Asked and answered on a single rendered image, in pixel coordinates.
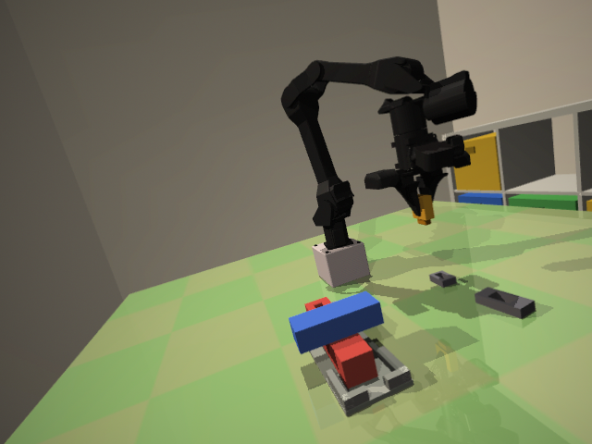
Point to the blue long rectangular block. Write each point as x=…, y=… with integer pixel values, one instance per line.
x=336, y=320

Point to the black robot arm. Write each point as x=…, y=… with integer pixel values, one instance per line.
x=443, y=101

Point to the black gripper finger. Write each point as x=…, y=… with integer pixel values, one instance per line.
x=428, y=185
x=409, y=193

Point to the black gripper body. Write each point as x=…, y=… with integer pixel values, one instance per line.
x=390, y=177

